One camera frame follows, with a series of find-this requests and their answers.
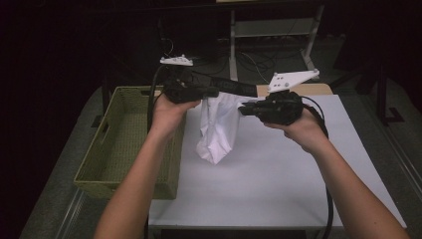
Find person's left hand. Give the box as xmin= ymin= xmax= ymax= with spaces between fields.
xmin=149 ymin=94 xmax=202 ymax=139

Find white shorts with black waistband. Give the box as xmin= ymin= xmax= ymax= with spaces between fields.
xmin=190 ymin=71 xmax=259 ymax=166

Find black floor stand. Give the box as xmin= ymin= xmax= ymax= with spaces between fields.
xmin=372 ymin=61 xmax=406 ymax=127

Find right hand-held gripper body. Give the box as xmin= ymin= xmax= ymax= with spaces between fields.
xmin=258 ymin=68 xmax=320 ymax=126

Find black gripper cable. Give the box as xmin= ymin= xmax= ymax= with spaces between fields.
xmin=143 ymin=64 xmax=167 ymax=239
xmin=300 ymin=95 xmax=334 ymax=239

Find person's right hand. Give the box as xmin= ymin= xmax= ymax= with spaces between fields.
xmin=263 ymin=108 xmax=330 ymax=154

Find green woven basket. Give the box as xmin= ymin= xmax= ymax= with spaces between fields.
xmin=73 ymin=85 xmax=187 ymax=201

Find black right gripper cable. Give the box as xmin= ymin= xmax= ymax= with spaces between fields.
xmin=300 ymin=95 xmax=334 ymax=239

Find wooden board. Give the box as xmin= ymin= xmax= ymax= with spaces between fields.
xmin=257 ymin=83 xmax=333 ymax=98

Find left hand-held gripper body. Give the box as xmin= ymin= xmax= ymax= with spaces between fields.
xmin=159 ymin=54 xmax=204 ymax=105

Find white metal desk frame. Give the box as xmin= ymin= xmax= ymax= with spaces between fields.
xmin=228 ymin=2 xmax=326 ymax=83

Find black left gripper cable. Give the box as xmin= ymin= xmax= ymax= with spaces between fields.
xmin=143 ymin=64 xmax=167 ymax=239

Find floor cables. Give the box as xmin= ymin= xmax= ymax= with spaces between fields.
xmin=237 ymin=49 xmax=278 ymax=85

